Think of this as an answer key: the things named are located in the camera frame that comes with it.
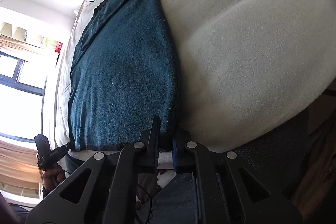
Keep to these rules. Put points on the beige bed cover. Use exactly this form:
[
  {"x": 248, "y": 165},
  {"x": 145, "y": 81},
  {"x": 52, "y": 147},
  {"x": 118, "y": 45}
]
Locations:
[{"x": 247, "y": 66}]

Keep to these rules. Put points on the brown roman blind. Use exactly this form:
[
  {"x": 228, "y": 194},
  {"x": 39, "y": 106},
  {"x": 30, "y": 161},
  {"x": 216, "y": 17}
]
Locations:
[{"x": 19, "y": 164}]

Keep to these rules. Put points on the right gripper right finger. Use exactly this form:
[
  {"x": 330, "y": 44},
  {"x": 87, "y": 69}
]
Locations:
[{"x": 184, "y": 149}]

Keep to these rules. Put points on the red box on shelf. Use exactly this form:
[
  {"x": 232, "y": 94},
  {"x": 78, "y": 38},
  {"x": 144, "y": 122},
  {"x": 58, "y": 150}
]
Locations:
[{"x": 58, "y": 47}]

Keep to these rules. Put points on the black framed window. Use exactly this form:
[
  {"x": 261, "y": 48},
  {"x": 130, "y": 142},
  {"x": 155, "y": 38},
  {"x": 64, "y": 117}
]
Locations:
[{"x": 22, "y": 89}]

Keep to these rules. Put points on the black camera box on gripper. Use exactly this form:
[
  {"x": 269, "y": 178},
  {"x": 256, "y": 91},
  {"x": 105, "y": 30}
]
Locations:
[{"x": 42, "y": 143}]

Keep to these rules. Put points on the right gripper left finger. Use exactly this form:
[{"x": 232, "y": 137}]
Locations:
[{"x": 149, "y": 154}]

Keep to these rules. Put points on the dark teal knit sweater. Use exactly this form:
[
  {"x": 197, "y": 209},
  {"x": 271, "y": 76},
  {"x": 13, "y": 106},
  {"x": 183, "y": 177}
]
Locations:
[{"x": 125, "y": 70}]

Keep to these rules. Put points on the person's left hand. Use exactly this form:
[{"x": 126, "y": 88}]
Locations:
[{"x": 52, "y": 178}]

